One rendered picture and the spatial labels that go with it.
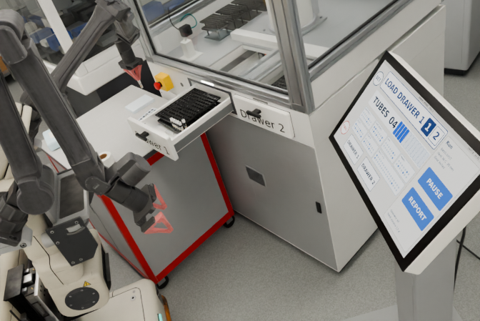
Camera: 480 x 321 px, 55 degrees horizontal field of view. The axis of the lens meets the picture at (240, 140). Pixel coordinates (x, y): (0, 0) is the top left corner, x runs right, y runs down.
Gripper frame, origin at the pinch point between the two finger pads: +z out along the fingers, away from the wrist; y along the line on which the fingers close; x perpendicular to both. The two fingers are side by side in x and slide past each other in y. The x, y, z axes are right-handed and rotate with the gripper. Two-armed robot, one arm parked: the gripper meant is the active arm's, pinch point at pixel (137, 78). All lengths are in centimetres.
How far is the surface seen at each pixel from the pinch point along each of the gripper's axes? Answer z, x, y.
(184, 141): 11.0, 16.4, -41.0
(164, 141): 5.5, 23.4, -39.5
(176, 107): 7.4, 3.6, -25.2
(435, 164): -18, 22, -137
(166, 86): 11.2, -11.5, -1.9
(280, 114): 4, -4, -74
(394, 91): -20, 2, -120
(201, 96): 7.3, -6.6, -30.6
